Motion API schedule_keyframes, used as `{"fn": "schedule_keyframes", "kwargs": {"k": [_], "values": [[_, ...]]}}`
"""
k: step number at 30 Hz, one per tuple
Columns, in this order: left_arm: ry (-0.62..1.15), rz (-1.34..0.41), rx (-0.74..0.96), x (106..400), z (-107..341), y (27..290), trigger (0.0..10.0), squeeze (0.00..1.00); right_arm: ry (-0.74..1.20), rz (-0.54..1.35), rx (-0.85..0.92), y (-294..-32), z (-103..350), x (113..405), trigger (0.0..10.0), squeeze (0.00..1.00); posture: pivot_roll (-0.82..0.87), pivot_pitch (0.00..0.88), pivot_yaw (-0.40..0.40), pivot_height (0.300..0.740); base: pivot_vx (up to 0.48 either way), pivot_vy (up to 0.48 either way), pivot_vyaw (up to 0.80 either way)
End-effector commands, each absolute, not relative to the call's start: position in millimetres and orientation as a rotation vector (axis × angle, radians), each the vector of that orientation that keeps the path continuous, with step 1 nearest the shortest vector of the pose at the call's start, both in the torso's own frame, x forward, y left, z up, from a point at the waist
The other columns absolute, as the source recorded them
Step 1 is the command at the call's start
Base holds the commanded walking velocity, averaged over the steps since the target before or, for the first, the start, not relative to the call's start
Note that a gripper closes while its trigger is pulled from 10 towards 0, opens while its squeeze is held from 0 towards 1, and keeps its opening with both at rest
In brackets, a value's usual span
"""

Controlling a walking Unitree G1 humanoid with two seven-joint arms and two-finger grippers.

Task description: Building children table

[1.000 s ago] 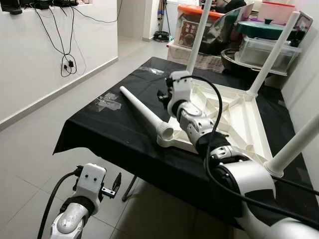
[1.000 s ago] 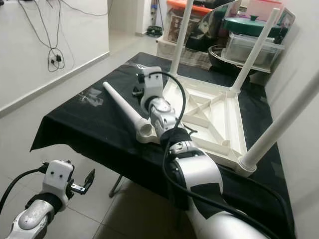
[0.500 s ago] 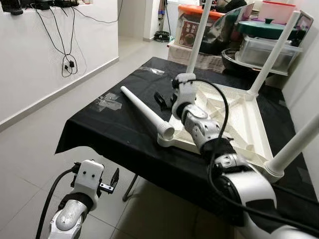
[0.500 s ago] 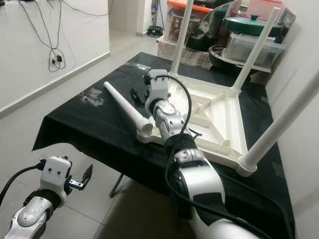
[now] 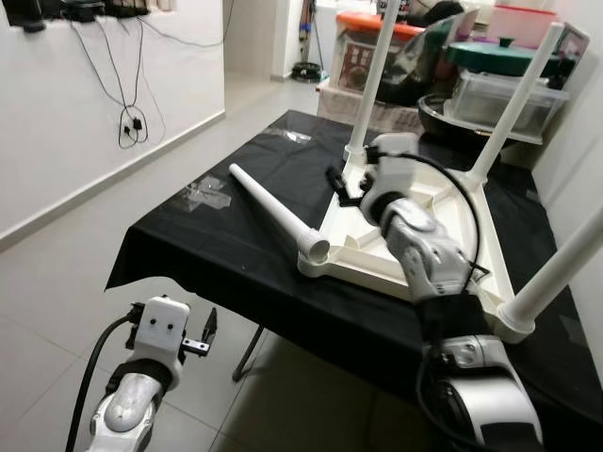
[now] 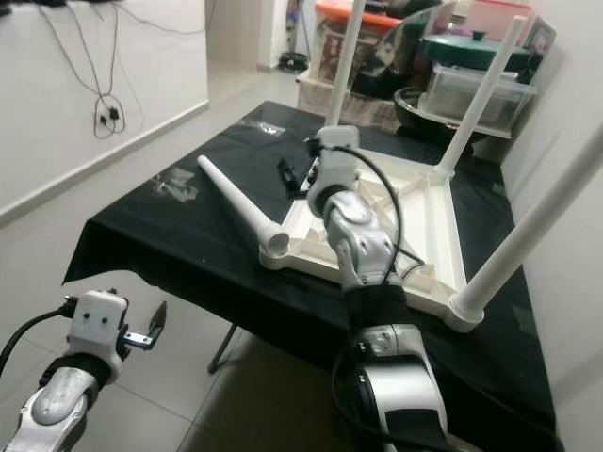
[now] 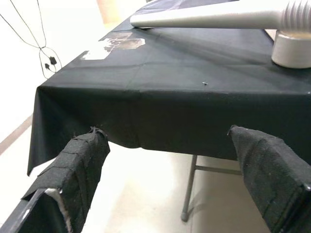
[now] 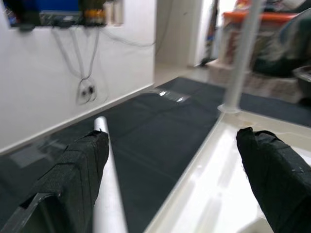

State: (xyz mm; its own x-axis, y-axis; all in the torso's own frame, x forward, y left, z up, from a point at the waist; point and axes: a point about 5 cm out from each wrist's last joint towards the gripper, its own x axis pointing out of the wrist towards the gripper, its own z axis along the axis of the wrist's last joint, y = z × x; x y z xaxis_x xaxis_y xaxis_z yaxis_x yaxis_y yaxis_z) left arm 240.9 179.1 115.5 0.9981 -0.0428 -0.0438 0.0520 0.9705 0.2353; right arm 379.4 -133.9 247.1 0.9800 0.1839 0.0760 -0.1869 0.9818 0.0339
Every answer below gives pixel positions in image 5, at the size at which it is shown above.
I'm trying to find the white plastic table leg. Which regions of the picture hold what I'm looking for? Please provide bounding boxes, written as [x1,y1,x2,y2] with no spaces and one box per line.
[466,24,564,185]
[229,163,331,263]
[344,0,397,156]
[495,212,603,342]

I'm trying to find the white plastic table top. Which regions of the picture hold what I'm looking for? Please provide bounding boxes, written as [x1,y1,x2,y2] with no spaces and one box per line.
[299,146,538,342]

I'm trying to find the black tablecloth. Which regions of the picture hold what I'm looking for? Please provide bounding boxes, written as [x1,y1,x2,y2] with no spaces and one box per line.
[106,110,603,452]

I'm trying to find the clear plastic bag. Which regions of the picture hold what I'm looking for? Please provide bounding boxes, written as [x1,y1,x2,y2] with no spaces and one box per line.
[273,127,312,144]
[184,177,232,213]

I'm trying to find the beige cloth covered bench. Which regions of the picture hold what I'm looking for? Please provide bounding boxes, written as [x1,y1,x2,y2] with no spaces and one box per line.
[316,80,425,133]

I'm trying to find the black round wok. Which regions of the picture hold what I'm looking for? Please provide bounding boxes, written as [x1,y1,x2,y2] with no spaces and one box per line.
[417,92,529,152]

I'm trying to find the red printed carton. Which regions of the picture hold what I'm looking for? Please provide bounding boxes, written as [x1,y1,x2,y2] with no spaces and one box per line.
[344,42,378,90]

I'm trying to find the clear plastic container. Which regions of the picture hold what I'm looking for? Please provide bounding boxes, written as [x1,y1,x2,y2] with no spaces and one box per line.
[448,71,571,142]

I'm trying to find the black cloth bundle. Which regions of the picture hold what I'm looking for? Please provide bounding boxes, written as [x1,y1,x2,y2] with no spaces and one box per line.
[415,0,463,27]

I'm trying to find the green pot lid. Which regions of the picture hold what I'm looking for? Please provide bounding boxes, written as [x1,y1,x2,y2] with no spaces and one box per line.
[448,38,547,76]

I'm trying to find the pink plastic tub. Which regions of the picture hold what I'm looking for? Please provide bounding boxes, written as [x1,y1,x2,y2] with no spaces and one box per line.
[490,5,557,48]

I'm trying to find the black antenna router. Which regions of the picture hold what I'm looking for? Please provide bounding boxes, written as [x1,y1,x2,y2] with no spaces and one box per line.
[104,0,152,18]

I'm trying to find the black set-top box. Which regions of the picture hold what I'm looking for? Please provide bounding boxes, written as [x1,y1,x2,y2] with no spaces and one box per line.
[57,0,100,22]

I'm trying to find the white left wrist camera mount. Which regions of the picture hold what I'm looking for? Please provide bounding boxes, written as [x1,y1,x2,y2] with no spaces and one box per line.
[127,297,189,370]

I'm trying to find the dark metal folding table frame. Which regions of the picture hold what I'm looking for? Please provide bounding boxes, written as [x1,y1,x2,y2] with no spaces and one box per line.
[234,325,269,382]

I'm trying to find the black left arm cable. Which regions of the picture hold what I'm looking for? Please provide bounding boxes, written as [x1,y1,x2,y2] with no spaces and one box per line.
[66,311,138,452]

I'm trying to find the black coiled hose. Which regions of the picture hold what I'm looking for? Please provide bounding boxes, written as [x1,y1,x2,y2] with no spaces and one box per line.
[292,61,321,81]

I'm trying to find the thin grey wall cable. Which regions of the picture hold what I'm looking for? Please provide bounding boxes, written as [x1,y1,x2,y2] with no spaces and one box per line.
[141,0,232,48]

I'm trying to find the black wall cable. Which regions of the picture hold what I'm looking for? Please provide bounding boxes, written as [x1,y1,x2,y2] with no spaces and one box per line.
[75,19,152,150]

